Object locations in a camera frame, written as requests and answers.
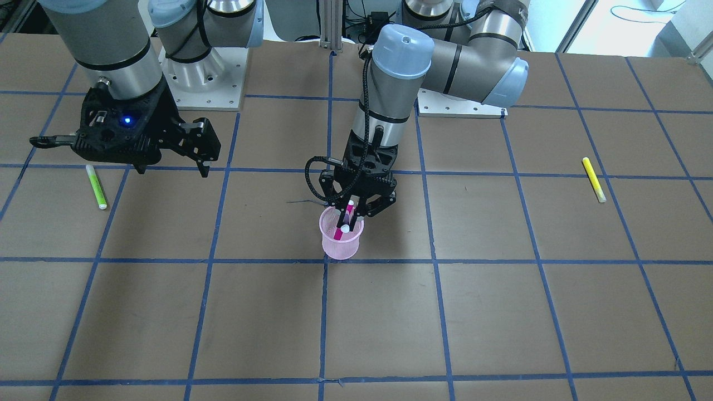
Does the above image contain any aluminium frame post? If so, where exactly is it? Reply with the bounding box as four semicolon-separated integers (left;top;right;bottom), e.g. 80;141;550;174
318;1;344;54

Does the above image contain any pink marker pen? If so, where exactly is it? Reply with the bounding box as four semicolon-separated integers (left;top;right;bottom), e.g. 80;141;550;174
333;200;355;241

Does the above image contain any purple marker pen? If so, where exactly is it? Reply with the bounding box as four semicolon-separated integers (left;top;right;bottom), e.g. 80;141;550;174
340;214;351;233

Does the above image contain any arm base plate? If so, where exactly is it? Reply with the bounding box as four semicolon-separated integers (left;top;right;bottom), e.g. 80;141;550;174
158;47;250;111
417;89;509;119

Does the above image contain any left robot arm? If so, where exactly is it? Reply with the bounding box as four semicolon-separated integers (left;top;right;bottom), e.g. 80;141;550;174
305;1;530;233

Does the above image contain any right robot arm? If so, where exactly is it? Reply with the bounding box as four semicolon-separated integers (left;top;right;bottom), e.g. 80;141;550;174
29;1;265;178

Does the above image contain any yellow highlighter pen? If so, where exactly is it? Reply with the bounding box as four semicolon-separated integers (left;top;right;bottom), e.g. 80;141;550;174
582;157;607;203

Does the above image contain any green highlighter pen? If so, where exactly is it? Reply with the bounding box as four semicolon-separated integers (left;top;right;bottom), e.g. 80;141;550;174
85;164;109;210

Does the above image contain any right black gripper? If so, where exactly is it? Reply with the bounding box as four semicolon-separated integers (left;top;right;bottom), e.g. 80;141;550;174
29;78;222;179

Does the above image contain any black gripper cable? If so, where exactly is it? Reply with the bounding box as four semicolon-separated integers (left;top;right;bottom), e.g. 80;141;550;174
304;53;374;202

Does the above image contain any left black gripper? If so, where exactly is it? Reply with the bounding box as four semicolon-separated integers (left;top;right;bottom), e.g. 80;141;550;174
319;125;398;230

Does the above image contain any pink mesh cup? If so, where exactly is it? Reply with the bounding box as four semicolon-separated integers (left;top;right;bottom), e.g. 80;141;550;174
319;207;364;261

